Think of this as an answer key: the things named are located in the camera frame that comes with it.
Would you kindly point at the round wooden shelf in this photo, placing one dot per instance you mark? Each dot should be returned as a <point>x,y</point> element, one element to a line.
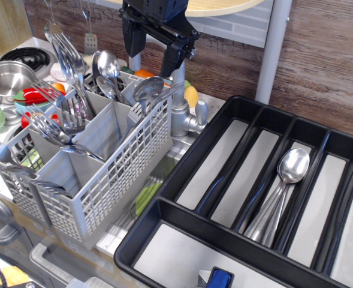
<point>221,7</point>

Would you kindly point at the yellow toy corn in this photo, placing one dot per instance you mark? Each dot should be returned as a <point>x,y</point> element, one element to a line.
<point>191,96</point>

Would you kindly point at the green toy in sink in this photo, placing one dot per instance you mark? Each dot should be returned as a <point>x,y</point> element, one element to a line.
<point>144,197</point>

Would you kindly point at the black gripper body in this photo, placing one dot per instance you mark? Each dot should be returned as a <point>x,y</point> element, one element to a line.
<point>163,20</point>

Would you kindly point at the black cutlery tray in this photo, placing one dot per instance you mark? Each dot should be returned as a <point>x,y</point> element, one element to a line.
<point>196,220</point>

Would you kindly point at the grey plastic cutlery basket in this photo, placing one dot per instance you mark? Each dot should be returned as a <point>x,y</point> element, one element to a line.
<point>77,195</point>

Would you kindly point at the stacked steel spoons in tray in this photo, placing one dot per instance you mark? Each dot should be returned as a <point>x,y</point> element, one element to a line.
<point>291,169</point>

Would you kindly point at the silver toy faucet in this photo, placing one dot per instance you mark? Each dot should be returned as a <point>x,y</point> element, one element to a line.
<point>182,120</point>

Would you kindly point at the hanging metal strainer spoon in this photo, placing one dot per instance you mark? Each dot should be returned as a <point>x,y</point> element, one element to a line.
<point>51,28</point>

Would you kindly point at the steel pot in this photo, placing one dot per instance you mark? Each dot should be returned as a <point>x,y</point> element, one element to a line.
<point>14,76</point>

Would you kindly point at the steel spoon upright in basket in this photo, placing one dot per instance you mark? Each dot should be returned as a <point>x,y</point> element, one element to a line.
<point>109,69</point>

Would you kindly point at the steel fork front compartment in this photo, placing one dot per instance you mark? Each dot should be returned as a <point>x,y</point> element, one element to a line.
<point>51,131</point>

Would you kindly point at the big steel spoon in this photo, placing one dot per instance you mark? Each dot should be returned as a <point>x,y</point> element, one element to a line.
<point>146,91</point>

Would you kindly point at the steel fork leaning on faucet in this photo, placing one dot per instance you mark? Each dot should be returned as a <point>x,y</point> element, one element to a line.
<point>133,118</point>

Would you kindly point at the red toy pepper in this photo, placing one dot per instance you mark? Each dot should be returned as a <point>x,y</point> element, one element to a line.
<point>29,96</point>

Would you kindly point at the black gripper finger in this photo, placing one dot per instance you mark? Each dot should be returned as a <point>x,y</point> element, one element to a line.
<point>134,36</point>
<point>174,55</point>

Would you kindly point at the black stove burner coil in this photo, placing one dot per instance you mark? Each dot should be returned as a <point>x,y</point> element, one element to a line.
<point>35,58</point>

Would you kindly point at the tall steel forks bundle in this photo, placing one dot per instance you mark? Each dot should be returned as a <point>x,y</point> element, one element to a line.
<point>73,68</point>

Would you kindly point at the orange toy carrot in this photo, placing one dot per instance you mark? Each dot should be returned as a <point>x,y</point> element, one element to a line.
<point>143,74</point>

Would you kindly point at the hanging metal spatula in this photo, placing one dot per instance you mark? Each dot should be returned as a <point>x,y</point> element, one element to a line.
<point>91,39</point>

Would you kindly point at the blue object at bottom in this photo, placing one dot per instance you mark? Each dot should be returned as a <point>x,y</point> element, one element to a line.
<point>215,278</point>

